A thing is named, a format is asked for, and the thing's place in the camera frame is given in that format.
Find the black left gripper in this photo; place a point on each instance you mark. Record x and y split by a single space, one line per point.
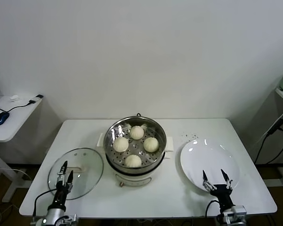
62 193

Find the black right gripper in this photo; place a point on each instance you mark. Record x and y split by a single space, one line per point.
222 195

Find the white steamed baozi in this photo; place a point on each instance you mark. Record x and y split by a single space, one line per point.
136 132
133 160
151 144
120 144

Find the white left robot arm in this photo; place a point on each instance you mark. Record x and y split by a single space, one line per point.
54 213

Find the stainless steel steamer basket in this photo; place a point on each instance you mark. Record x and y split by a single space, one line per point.
159 134

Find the white round plate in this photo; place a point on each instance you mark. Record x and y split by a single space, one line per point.
210 155

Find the scattered dark crumbs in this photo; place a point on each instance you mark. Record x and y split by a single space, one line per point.
195 136

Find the white electric cooker pot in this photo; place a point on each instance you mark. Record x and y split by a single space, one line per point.
132 180

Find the white side desk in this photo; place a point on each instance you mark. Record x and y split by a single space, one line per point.
16 122

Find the blue computer mouse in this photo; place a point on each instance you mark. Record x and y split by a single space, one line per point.
1 117

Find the small white object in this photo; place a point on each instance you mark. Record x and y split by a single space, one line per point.
14 97

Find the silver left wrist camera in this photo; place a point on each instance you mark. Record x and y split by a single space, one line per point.
67 219

